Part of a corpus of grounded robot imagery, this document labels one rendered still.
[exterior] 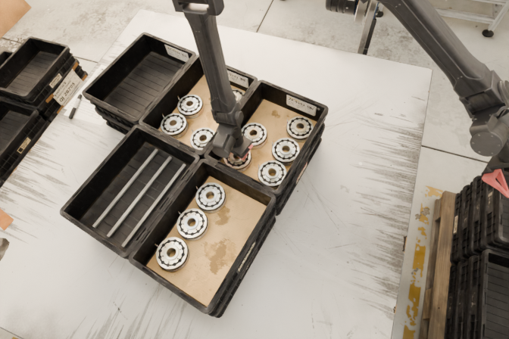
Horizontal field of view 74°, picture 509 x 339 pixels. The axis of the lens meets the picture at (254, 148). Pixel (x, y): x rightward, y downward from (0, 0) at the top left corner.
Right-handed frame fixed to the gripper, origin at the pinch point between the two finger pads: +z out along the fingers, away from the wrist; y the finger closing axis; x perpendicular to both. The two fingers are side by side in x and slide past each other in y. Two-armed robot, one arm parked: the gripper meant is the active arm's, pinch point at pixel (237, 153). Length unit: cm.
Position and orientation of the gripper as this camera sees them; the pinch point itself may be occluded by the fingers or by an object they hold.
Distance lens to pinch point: 124.4
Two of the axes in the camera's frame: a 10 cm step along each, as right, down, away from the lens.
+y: 8.1, 4.8, -3.3
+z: 0.6, 4.9, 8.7
